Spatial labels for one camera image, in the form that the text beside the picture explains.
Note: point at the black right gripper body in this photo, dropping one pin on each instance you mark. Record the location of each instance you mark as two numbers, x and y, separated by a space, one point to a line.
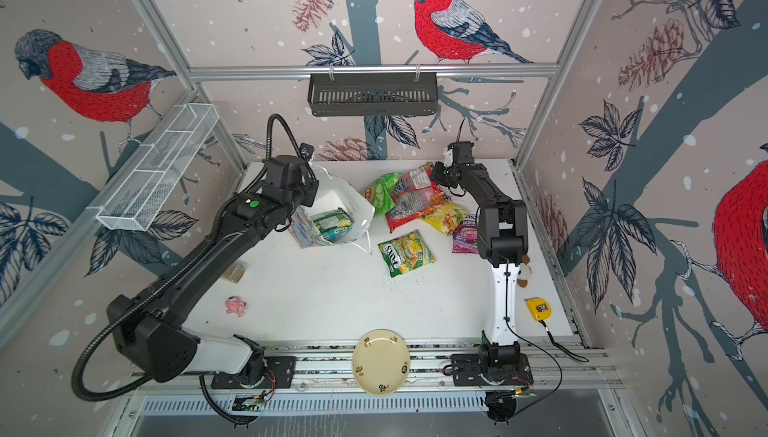
447 173

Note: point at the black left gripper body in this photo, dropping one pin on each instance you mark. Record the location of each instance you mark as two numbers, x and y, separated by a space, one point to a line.
307 194

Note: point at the patterned paper gift bag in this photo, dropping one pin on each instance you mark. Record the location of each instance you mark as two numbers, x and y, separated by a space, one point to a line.
334 192

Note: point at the red snack bag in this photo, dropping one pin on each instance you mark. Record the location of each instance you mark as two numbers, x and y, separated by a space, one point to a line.
415 195

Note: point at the yellow snack bag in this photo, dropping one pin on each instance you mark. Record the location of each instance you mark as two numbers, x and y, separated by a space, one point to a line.
446 217

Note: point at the purple candy snack bag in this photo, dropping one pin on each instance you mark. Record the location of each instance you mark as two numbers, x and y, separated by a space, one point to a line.
464 237

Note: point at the bright green snack bag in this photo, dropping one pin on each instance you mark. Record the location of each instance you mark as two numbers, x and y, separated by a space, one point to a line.
379 193

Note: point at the green Fox's candy bag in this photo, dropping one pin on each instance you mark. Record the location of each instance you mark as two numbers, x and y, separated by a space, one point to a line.
406 253

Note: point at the teal Fox's candy bag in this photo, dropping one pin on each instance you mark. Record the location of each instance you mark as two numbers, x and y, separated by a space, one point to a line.
332 224

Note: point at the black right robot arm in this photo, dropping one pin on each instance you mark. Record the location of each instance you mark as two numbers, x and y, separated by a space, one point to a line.
502 241

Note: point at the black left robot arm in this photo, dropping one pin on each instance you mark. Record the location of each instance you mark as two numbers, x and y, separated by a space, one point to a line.
150 328

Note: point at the small beige block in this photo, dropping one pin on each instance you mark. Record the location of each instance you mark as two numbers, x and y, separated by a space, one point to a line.
234 273

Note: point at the small pink toy figure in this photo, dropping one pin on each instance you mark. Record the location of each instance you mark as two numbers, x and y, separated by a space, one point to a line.
235 305

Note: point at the brown white plush toy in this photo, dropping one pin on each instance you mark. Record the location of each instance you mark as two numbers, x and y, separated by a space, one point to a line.
525 272

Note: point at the yellow tape measure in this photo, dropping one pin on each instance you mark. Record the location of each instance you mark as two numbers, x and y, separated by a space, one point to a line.
539 308

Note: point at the cream ceramic plate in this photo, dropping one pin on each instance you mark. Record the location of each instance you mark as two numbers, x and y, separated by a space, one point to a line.
381 362

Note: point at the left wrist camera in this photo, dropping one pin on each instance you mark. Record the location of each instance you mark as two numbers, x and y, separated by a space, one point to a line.
306 151

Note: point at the black hanging wall basket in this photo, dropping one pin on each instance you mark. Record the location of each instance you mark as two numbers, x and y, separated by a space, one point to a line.
373 94

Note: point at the horizontal aluminium frame bar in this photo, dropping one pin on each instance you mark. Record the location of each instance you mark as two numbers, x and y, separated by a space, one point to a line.
252 73

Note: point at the white wire mesh shelf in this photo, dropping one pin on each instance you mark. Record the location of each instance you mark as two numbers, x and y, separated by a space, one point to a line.
142 194

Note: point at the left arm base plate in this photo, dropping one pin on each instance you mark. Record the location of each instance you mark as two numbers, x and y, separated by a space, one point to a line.
270 372

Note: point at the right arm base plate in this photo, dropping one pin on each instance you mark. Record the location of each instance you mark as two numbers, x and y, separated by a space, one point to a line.
466 370

